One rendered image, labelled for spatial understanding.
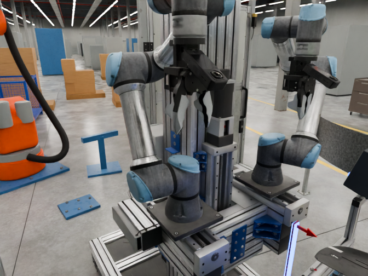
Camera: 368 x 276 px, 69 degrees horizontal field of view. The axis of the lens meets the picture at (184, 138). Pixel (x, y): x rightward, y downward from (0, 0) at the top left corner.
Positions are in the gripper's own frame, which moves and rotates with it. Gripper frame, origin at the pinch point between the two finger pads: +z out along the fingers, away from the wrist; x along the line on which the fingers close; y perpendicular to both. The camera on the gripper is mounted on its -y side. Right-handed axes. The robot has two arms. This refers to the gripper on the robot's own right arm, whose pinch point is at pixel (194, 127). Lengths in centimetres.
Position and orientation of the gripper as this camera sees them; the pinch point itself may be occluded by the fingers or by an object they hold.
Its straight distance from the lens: 63.8
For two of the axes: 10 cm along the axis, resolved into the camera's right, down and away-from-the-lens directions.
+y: -6.2, -2.6, 7.4
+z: 0.0, 9.4, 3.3
